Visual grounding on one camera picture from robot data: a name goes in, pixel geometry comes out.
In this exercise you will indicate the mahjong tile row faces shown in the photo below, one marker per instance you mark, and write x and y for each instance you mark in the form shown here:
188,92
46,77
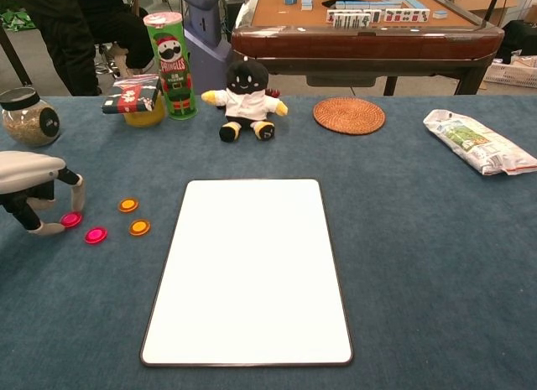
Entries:
348,19
407,16

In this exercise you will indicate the orange disc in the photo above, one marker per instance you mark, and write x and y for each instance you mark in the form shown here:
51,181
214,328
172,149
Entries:
139,227
128,205

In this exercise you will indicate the dark metal pole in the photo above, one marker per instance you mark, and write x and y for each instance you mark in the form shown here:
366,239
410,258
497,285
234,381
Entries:
14,56

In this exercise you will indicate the white rectangular board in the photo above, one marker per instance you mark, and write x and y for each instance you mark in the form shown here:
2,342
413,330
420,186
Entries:
247,272

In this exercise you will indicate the green Pringles can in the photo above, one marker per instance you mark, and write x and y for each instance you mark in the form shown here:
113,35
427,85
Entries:
174,71

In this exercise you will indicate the black bag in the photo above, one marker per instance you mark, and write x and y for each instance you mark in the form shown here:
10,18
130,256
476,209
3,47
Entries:
520,37

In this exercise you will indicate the single blue mahjong tile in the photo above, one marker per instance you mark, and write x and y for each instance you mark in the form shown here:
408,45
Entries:
440,14

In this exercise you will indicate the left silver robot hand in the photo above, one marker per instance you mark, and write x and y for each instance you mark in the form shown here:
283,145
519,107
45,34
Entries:
29,172

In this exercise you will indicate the pink round magnet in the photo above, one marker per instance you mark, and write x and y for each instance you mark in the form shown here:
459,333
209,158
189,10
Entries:
95,235
72,219

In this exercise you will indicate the black plush doll white coat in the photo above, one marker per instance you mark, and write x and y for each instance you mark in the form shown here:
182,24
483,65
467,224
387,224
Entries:
245,102

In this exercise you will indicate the brown mahjong table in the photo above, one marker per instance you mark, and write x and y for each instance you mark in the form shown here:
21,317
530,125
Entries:
365,42

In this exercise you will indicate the white printed snack bag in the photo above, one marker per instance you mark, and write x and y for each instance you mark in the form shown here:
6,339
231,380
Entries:
474,142

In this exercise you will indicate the dark patterned gift box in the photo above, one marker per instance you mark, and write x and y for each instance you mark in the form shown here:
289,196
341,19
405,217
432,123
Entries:
130,97

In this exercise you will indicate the wheeled metal stool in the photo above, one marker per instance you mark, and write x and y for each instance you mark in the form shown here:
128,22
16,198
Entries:
105,58

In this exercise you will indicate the round woven rattan coaster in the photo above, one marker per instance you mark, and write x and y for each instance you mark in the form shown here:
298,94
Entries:
349,115

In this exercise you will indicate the yellow round container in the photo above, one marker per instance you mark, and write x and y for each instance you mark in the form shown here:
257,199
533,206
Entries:
144,119

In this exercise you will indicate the blue machine base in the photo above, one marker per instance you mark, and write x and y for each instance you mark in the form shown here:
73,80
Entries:
205,12

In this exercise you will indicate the glass jar black lid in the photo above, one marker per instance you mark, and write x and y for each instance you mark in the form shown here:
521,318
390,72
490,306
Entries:
25,126

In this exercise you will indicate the white plastic basket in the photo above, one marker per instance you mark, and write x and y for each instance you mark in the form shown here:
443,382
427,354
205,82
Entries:
512,75

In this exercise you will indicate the person in black trousers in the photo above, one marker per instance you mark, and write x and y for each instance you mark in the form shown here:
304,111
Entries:
63,42
121,25

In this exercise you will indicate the green patterned bag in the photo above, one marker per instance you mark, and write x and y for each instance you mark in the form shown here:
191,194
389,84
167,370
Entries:
17,20

